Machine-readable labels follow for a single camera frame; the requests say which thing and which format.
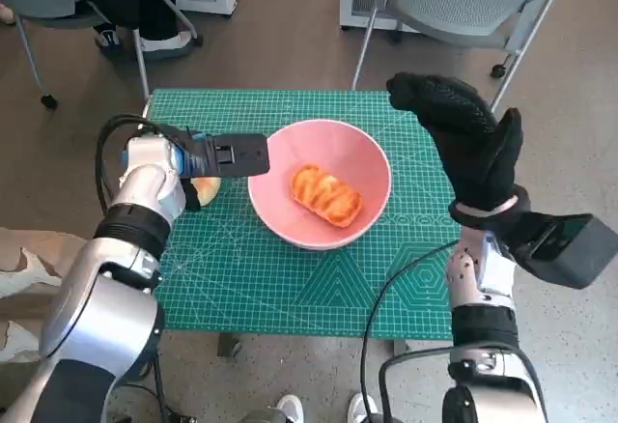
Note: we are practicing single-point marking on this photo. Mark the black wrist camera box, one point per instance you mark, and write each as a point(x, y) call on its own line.
point(579, 254)
point(241, 155)

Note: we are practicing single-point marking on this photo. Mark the pink bowl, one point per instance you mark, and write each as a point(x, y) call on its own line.
point(275, 201)

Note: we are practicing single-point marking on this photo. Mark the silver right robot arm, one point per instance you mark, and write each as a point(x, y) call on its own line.
point(463, 273)

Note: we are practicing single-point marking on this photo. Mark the round toy bread bun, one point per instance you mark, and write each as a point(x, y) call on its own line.
point(210, 190)

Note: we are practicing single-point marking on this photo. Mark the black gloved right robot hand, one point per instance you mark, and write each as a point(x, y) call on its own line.
point(473, 148)

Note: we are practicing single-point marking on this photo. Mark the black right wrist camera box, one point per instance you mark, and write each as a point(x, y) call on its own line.
point(579, 254)

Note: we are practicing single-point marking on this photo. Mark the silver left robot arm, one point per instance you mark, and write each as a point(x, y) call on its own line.
point(96, 307)

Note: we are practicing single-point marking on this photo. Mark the white shoe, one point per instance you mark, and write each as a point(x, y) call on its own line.
point(289, 408)
point(359, 408)

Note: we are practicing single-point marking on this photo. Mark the green cutting mat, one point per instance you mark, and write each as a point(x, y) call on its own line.
point(289, 288)

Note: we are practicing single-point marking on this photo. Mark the oblong braided toy bread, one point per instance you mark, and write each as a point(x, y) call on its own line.
point(323, 193)

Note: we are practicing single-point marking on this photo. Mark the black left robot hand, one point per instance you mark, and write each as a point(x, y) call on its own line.
point(192, 196)

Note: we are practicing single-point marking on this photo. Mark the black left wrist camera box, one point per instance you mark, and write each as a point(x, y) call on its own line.
point(241, 155)

